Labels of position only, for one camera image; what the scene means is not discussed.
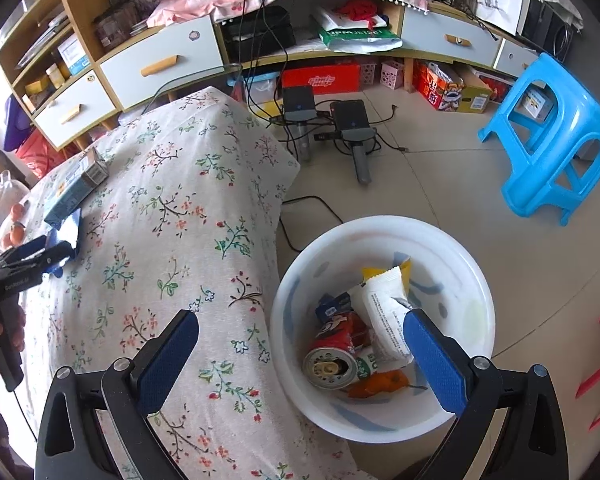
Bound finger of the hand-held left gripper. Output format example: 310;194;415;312
0;234;49;263
5;241;76;277

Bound red plastic rack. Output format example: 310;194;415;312
575;312;600;433

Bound purple plastic container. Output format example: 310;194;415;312
2;95;33;153

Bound red metal can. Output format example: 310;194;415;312
302;312;373;391

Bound light blue box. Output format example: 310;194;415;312
57;35;92;76

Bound yellow snack wrapper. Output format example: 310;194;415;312
362;255;413;306

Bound red cardboard box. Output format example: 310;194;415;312
280;62;362;93

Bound floral tablecloth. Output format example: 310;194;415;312
17;86;376;480

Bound green white plastic bag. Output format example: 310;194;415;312
315;7;403;53

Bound black hanging cables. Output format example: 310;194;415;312
242;0;301;126

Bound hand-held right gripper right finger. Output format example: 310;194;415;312
402;309;571;480

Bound black bag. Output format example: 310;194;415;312
222;6;297;63

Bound small blue white box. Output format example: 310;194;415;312
315;292;353;323

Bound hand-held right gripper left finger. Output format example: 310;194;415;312
34;309;200;480

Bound orange plastic toy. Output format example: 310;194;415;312
347;369;428;401

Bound pink perforated basket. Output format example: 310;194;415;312
381;59;406;90
360;60;381;88

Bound wooden cabinet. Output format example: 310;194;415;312
0;0;546;151

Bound white plastic basin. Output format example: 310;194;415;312
271;216;496;443

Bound black speaker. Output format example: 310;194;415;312
522;0;581;56

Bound black device with grey handle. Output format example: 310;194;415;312
282;86;317;163
328;100;381;186

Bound blue carton box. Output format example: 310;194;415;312
44;152;110;228

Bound red plastic bag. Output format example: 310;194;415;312
15;127;63;181

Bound blue foil packet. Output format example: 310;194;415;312
30;207;83;278

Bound small grey drawer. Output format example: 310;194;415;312
495;40;541;78

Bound white plastic wrapper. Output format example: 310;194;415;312
355;266;416;366

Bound glass jar with wooden lid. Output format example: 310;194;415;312
0;170;33;256

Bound blue plastic stool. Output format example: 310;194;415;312
477;52;600;228

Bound grey drawer with sticker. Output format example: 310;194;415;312
32;67;118;148

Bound long grey drawer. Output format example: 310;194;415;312
400;10;501;68

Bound red knitted item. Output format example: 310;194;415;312
337;0;393;28

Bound printed cardboard box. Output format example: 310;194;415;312
412;60;493;113

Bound black floor cable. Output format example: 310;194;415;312
280;195;346;253

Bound large grey drawer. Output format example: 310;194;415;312
99;15;226;111

